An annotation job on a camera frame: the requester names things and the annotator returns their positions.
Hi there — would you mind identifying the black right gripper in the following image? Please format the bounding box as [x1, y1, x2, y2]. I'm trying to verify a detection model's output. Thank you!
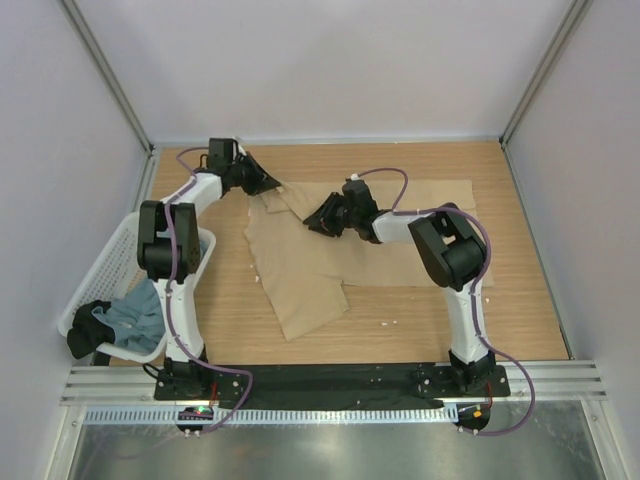
[304, 192, 359, 238]

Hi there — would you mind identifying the beige t shirt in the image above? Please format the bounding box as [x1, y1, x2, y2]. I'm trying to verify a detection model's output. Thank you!
[243, 179, 496, 344]

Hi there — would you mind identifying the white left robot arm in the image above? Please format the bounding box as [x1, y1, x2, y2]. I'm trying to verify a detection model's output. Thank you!
[137, 138, 281, 400]

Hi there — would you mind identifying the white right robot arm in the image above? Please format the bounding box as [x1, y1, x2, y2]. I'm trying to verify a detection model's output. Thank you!
[303, 179, 496, 396]

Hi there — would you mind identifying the white plastic laundry basket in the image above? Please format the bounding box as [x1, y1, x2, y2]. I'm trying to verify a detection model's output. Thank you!
[58, 212, 216, 364]

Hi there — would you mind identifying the blue grey t shirt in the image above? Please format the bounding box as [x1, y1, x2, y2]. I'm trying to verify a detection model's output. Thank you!
[91, 278, 165, 355]

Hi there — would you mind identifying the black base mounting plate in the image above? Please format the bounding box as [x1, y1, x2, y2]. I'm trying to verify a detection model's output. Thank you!
[143, 362, 511, 411]

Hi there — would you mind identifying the black t shirt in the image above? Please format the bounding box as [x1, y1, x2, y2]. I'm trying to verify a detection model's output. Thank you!
[66, 300, 115, 359]

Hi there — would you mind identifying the white slotted cable duct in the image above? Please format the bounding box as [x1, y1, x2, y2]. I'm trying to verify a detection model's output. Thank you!
[84, 404, 458, 426]

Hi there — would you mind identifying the left aluminium corner post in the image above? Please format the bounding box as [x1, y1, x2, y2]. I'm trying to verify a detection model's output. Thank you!
[58, 0, 154, 157]

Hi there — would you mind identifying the aluminium corner post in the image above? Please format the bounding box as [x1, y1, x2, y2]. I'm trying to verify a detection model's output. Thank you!
[498, 0, 594, 149]
[58, 0, 154, 157]

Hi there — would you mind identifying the aluminium frame rail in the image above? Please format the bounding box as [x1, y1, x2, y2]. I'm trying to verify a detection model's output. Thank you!
[60, 360, 606, 406]

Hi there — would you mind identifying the right aluminium corner post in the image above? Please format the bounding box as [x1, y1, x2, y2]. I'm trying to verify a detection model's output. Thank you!
[498, 0, 594, 149]

